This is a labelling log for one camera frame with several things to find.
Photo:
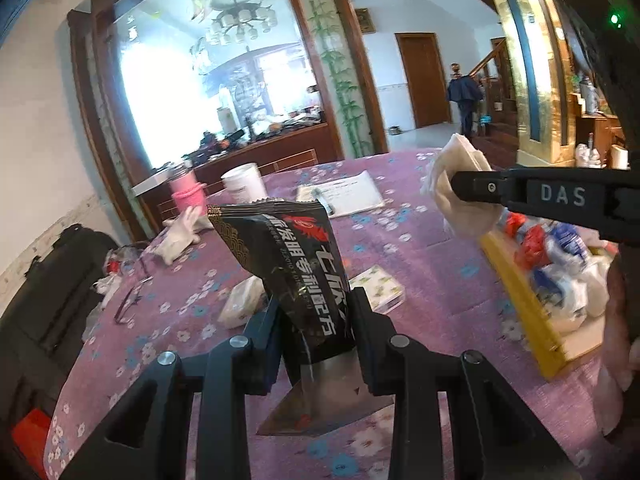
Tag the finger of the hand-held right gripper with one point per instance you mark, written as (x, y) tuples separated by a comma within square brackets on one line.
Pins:
[(480, 185)]

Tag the black fabric bag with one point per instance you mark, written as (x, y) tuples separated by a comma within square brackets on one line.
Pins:
[(50, 300)]

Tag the white plastic jar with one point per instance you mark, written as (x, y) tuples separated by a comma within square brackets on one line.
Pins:
[(245, 185)]

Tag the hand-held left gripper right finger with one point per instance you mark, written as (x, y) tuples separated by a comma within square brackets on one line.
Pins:
[(370, 355)]

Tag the white crumpled cloth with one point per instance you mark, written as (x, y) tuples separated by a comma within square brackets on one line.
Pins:
[(107, 285)]

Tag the white soft cloth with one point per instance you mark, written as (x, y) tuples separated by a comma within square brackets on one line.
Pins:
[(450, 155)]

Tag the wooden stair railing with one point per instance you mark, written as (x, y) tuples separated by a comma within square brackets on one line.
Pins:
[(500, 85)]

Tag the green floral tissue pack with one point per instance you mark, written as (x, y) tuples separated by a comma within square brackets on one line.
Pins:
[(377, 287)]

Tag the glass shade chandelier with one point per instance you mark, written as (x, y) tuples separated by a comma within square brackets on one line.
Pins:
[(240, 22)]

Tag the framed wall picture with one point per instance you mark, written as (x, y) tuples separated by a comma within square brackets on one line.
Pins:
[(363, 20)]

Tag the clear plastic packet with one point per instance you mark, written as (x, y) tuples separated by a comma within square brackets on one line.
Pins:
[(567, 242)]

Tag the bamboo painted pillar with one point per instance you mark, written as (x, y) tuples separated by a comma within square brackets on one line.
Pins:
[(345, 85)]

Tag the white paper notepad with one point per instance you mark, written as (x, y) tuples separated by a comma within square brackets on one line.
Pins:
[(350, 192)]

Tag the black pen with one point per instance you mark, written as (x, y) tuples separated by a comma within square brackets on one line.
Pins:
[(322, 200)]

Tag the black snack bag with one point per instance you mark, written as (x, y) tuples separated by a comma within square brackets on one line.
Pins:
[(310, 280)]

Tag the person's right hand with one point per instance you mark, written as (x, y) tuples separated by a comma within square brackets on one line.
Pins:
[(620, 360)]

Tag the red box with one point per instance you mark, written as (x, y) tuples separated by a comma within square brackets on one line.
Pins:
[(32, 432)]

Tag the purple floral tablecloth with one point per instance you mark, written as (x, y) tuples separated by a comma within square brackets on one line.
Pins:
[(425, 280)]

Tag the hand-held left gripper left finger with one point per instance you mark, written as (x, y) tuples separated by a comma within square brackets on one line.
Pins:
[(265, 355)]

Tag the dark frame eyeglasses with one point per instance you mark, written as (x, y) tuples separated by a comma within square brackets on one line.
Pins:
[(146, 272)]

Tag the bottle with pink knit sleeve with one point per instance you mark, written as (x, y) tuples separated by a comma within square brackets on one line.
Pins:
[(187, 192)]

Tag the white work glove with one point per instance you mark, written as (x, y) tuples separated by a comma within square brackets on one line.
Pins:
[(175, 240)]

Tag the brown wooden door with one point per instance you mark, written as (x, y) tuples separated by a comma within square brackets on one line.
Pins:
[(422, 80)]

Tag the person in dark coat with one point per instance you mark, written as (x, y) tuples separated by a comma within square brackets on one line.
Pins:
[(465, 92)]

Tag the yellow rimmed cardboard tray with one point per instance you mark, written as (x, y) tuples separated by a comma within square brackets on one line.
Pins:
[(525, 310)]

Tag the wooden side cabinet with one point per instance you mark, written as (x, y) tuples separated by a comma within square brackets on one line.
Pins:
[(595, 135)]

